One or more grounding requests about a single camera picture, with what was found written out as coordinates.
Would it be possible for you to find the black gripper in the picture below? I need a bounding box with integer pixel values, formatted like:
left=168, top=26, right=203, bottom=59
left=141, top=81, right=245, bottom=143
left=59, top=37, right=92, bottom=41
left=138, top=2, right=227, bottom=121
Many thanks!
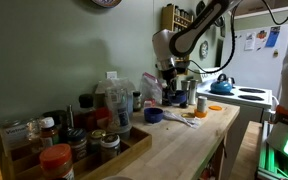
left=160, top=67, right=179, bottom=102

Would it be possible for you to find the black pepper grinder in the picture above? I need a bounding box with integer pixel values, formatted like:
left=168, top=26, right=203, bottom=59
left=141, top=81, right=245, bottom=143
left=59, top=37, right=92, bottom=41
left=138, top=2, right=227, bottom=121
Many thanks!
left=180, top=79, right=191, bottom=109

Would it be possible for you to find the clear zip bag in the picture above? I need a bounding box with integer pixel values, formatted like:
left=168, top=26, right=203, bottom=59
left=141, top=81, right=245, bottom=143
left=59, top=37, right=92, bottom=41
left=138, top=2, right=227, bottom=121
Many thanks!
left=140, top=72, right=164, bottom=108

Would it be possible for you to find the white shaker with steel top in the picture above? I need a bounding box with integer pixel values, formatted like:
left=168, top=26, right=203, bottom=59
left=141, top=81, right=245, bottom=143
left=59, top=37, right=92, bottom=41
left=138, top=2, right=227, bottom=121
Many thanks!
left=188, top=78, right=199, bottom=106

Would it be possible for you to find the flat gold lid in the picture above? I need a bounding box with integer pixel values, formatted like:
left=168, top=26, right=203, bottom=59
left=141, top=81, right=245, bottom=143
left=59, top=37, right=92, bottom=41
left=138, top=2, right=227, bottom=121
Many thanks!
left=180, top=112, right=195, bottom=119

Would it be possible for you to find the white plastic wrapper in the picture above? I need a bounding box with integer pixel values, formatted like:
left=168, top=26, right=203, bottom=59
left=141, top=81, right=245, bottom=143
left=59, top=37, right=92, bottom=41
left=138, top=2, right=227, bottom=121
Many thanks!
left=163, top=109, right=201, bottom=130

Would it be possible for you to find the white electric stove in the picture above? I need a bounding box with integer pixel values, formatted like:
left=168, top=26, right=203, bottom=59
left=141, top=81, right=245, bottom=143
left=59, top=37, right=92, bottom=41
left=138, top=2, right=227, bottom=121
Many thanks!
left=195, top=67, right=274, bottom=180

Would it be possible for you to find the small jar with black lid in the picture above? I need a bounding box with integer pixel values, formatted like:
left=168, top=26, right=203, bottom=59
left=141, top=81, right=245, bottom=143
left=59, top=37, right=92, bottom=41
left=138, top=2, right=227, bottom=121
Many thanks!
left=132, top=90, right=143, bottom=113

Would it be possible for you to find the white bottle with orange cap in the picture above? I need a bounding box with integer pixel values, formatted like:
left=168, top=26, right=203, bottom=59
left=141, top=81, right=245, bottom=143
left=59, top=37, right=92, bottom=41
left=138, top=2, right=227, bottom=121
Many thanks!
left=193, top=95, right=209, bottom=119

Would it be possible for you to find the orange plastic lid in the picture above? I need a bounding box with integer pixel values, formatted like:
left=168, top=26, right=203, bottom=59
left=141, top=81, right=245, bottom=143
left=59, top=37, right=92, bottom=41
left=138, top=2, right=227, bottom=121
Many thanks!
left=207, top=104, right=224, bottom=112

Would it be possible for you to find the clear plastic bag with containers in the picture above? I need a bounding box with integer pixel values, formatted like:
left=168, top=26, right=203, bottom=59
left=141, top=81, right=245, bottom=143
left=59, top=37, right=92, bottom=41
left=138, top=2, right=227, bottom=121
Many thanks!
left=95, top=77, right=137, bottom=135

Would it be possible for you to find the wooden tray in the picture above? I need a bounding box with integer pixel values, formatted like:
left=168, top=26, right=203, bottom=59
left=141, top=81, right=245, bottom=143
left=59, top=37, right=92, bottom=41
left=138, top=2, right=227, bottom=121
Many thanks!
left=0, top=125, right=153, bottom=180

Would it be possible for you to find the red box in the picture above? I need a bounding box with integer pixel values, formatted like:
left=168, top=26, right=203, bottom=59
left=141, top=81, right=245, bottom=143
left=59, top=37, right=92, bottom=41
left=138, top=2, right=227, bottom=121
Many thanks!
left=95, top=106, right=111, bottom=130

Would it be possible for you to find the jar with white lid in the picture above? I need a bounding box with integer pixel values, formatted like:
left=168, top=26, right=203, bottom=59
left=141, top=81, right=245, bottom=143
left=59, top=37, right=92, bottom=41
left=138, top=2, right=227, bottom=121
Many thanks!
left=99, top=133, right=122, bottom=165

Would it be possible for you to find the white refrigerator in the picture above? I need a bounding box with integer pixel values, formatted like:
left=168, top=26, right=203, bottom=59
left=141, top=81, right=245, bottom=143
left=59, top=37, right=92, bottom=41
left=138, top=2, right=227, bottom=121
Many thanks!
left=220, top=22, right=288, bottom=102

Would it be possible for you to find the dark sauce bottle black cap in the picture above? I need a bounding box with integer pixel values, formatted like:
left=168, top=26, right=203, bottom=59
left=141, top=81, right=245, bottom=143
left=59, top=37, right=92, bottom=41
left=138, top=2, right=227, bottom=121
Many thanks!
left=77, top=93, right=97, bottom=133

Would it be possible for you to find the jar with gold lid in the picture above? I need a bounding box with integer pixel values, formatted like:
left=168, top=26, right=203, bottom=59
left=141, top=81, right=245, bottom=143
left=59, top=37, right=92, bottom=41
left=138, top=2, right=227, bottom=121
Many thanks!
left=89, top=128, right=107, bottom=155

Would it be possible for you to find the white paper sheet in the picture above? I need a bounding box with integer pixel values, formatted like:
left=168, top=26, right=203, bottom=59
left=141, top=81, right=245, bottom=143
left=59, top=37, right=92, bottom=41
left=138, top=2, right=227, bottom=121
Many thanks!
left=243, top=31, right=257, bottom=52

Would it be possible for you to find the paper with orange print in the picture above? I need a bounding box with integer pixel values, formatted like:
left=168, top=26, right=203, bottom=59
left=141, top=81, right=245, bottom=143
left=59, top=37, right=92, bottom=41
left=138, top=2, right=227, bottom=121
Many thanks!
left=254, top=29, right=270, bottom=51

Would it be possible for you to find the jar with blue lid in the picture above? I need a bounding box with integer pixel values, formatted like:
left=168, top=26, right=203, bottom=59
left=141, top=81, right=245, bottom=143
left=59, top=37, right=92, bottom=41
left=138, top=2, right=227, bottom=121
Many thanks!
left=66, top=127, right=89, bottom=163

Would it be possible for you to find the dark glass jar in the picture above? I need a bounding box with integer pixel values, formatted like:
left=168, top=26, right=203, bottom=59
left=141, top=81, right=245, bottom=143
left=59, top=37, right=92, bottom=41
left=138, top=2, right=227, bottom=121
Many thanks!
left=42, top=109, right=69, bottom=144

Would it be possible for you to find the blue paper sheet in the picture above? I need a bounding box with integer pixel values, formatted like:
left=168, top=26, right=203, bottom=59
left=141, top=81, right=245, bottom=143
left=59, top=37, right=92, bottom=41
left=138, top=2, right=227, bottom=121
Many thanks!
left=264, top=25, right=281, bottom=49

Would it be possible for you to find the spice bottle with white cap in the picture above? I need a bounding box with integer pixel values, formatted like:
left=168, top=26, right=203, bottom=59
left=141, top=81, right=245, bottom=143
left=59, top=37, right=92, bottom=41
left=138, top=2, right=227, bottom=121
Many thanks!
left=38, top=116, right=60, bottom=148

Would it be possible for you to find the robot stand with green light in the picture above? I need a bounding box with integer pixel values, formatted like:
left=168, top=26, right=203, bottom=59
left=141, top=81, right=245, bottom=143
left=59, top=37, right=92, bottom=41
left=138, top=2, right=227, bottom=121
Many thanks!
left=256, top=119, right=288, bottom=180

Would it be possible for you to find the jar with orange lid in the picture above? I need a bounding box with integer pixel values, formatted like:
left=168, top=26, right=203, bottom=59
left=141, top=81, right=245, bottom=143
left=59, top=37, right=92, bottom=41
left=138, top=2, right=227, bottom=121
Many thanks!
left=39, top=143, right=76, bottom=180

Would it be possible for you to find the clear drinking glass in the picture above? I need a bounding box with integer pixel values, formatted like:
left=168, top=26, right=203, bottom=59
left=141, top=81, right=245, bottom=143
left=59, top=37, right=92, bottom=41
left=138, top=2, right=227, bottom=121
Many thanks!
left=25, top=117, right=42, bottom=141

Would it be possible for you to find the labelled glass jar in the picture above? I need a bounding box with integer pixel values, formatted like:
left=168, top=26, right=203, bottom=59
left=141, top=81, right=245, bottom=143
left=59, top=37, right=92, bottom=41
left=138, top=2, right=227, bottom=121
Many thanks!
left=0, top=120, right=30, bottom=151

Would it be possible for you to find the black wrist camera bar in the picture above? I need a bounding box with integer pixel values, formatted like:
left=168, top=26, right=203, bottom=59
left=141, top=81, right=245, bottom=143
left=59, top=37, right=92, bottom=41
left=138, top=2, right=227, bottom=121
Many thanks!
left=175, top=61, right=191, bottom=76

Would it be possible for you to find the wooden wall spice rack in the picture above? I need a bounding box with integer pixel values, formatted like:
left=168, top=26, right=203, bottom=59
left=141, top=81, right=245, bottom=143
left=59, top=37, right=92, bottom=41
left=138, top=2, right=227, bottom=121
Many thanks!
left=160, top=3, right=195, bottom=33
left=175, top=54, right=191, bottom=78

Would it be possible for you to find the blue kettle with black handle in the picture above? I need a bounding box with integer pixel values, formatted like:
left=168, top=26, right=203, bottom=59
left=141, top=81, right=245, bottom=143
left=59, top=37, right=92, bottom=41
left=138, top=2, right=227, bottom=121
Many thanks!
left=210, top=73, right=235, bottom=95

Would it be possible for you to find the round wall clock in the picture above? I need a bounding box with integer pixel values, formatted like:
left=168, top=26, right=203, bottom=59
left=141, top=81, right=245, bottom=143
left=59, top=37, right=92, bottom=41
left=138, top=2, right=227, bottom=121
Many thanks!
left=199, top=40, right=210, bottom=61

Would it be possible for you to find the white wall outlet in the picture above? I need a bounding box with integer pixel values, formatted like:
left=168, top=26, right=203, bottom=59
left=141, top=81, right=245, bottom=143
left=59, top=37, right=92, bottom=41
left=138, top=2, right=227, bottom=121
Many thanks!
left=105, top=70, right=118, bottom=80

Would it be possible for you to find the decorative wall plate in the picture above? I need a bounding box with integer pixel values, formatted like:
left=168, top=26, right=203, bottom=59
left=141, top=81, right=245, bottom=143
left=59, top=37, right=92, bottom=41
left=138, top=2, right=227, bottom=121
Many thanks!
left=90, top=0, right=123, bottom=9

